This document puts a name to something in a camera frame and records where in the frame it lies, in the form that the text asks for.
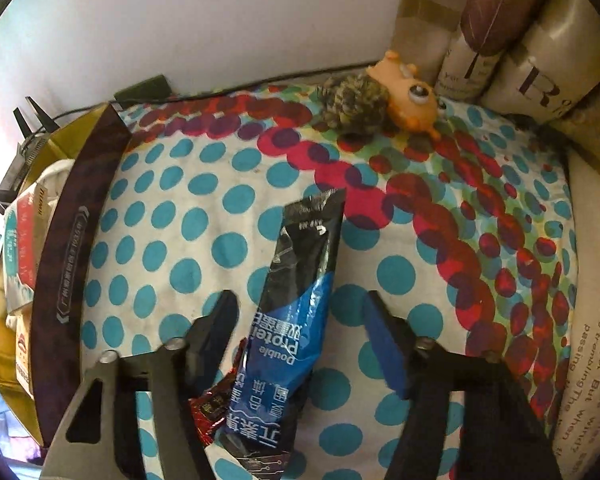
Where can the black power adapter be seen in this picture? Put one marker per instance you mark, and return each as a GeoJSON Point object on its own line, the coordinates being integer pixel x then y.
{"type": "Point", "coordinates": [156, 88]}

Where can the black blue protein bar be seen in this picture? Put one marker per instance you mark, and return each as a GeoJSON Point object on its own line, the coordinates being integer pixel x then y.
{"type": "Point", "coordinates": [286, 337]}

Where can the polka dot bed sheet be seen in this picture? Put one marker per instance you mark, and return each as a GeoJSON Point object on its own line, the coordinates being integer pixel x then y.
{"type": "Point", "coordinates": [195, 208]}

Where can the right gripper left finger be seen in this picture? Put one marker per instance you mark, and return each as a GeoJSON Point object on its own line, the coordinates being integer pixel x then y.
{"type": "Point", "coordinates": [99, 438]}

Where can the orange rubber animal toy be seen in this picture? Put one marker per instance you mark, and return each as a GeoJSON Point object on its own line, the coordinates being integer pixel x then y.
{"type": "Point", "coordinates": [412, 104]}

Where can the white sock round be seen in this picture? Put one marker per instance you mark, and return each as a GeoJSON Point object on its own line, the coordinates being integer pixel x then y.
{"type": "Point", "coordinates": [54, 177]}

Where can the black wifi router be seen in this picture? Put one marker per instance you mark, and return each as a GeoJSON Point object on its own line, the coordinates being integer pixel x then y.
{"type": "Point", "coordinates": [33, 142]}

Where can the green woven rope ball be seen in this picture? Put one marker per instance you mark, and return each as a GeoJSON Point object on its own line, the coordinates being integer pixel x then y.
{"type": "Point", "coordinates": [354, 103]}

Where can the beige printed curtain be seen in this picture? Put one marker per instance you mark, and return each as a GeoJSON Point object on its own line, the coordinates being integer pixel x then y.
{"type": "Point", "coordinates": [530, 60]}

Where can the red candy wrapper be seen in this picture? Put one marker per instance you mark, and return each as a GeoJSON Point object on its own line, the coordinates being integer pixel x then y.
{"type": "Point", "coordinates": [209, 410]}

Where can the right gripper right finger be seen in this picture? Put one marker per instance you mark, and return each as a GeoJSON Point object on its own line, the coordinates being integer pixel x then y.
{"type": "Point", "coordinates": [501, 437]}

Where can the small yellow white box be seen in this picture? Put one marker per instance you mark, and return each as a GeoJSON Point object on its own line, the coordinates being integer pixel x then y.
{"type": "Point", "coordinates": [22, 350]}

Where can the gold metal tin tray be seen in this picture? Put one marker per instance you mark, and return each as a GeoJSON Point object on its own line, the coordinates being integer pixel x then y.
{"type": "Point", "coordinates": [96, 141]}

